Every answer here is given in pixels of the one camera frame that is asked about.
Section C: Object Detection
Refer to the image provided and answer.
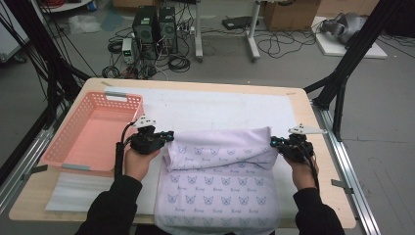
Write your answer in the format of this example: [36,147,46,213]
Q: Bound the person's left hand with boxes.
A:
[123,148,161,182]

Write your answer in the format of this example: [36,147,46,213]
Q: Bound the black frame stand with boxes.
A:
[302,0,409,142]
[0,0,92,187]

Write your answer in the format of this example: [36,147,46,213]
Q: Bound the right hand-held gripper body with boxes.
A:
[277,122,327,164]

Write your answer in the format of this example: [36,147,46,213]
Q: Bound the white desk leg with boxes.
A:
[194,0,205,63]
[246,0,262,63]

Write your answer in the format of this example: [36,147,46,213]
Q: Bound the white foam mat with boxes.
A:
[45,86,324,221]

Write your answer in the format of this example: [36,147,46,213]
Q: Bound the right hand-held gripper cable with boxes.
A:
[293,136,321,192]

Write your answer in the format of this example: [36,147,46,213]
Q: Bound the white cabinet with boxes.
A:
[0,0,30,63]

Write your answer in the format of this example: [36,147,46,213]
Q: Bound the flat black device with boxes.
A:
[221,15,260,31]

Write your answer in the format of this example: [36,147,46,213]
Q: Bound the grey metal clamp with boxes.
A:
[331,178,354,195]
[21,164,49,181]

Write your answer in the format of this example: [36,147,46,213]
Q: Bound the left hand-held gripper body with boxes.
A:
[130,114,165,156]

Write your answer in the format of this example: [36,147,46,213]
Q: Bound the tangled black floor cables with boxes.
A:
[255,28,319,60]

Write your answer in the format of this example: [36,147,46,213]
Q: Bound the grey bench power supply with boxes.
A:
[121,37,136,65]

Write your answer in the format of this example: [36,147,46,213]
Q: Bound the left hand-held gripper cable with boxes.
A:
[114,120,136,179]

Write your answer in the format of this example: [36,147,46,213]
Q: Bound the black computer tower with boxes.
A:
[158,6,179,55]
[131,5,160,60]

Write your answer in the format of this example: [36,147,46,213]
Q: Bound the white floor board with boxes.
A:
[311,16,389,60]

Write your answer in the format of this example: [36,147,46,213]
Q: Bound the pink plastic basket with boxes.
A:
[38,91,146,177]

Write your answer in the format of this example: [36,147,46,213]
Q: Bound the lilac cat-print towel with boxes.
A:
[154,126,282,235]

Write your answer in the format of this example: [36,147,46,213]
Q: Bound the grey rounded device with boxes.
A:
[319,12,368,45]

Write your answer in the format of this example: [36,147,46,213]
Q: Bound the coiled black cable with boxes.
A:
[167,55,192,73]
[101,65,121,79]

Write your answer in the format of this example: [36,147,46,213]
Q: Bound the round white table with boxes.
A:
[38,0,94,14]

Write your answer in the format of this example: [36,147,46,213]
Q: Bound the white power strip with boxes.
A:
[177,24,196,36]

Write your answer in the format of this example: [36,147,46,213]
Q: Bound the aluminium frame rail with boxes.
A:
[0,126,57,214]
[311,101,381,235]

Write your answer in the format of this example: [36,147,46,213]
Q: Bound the brown cardboard box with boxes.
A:
[262,0,322,32]
[317,0,381,18]

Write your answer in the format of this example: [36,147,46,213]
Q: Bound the hand-held gripper cable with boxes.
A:
[114,120,136,179]
[293,136,321,192]

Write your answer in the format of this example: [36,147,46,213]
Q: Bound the clear plastic bag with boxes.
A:
[67,14,102,35]

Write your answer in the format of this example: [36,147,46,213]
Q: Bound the person's right hand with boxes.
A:
[283,155,319,191]

